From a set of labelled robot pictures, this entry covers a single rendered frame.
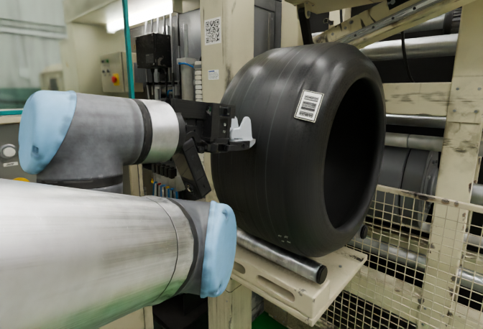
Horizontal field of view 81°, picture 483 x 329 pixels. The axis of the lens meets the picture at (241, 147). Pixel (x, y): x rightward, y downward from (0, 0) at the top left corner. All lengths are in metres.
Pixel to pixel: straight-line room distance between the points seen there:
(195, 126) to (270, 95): 0.20
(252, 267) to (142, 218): 0.65
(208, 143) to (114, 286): 0.32
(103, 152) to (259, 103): 0.35
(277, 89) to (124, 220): 0.47
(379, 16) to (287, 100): 0.61
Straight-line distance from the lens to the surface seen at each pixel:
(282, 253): 0.79
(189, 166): 0.46
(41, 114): 0.34
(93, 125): 0.35
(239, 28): 0.95
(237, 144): 0.48
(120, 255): 0.18
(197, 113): 0.45
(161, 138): 0.38
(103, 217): 0.18
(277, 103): 0.58
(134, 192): 1.09
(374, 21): 1.11
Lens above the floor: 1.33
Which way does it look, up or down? 11 degrees down
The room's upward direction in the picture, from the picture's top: straight up
